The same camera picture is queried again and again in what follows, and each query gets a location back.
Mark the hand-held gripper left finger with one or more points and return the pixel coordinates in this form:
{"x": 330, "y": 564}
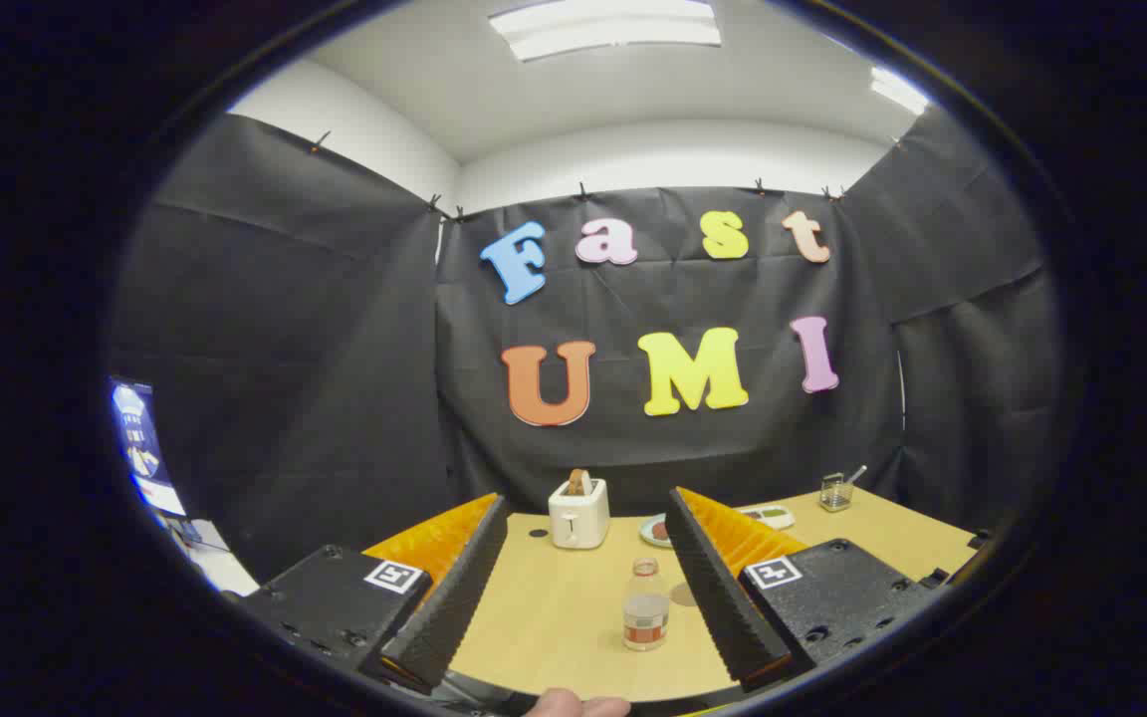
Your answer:
{"x": 454, "y": 597}

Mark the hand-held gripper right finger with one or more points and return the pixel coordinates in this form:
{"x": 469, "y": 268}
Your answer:
{"x": 718, "y": 597}

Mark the round brown coaster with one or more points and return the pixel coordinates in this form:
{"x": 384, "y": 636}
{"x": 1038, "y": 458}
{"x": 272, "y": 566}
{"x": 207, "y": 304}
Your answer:
{"x": 683, "y": 596}

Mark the clear juice bottle red label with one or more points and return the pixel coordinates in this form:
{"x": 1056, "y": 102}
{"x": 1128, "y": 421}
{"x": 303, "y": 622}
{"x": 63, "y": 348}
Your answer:
{"x": 645, "y": 622}

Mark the small round plate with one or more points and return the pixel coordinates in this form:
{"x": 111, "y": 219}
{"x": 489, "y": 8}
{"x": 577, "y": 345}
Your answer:
{"x": 653, "y": 533}

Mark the white tray with green food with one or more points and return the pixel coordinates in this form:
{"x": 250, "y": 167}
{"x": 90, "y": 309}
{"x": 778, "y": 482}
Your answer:
{"x": 773, "y": 517}

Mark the wooden table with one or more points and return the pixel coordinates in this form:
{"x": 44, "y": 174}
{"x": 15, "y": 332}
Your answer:
{"x": 573, "y": 617}

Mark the white toaster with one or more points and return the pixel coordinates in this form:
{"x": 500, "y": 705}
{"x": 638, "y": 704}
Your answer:
{"x": 578, "y": 523}

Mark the small metal mesh basket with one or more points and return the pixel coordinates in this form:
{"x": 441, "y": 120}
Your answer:
{"x": 835, "y": 495}

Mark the slice of toast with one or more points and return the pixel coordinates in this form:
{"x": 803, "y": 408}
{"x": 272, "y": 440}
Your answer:
{"x": 578, "y": 483}

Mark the metal spoon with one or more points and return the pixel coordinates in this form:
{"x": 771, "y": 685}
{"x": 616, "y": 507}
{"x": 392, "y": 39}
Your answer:
{"x": 857, "y": 472}

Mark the black table clamp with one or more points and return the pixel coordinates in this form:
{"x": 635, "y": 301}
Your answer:
{"x": 934, "y": 577}
{"x": 979, "y": 539}

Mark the black backdrop cloth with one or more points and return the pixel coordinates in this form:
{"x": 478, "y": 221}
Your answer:
{"x": 335, "y": 398}

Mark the computer monitor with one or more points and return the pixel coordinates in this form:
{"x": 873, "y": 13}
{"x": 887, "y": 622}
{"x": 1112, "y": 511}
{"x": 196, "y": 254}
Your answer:
{"x": 140, "y": 448}

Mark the ceiling light panel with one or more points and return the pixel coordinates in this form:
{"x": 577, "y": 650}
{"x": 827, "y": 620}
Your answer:
{"x": 900, "y": 92}
{"x": 603, "y": 25}

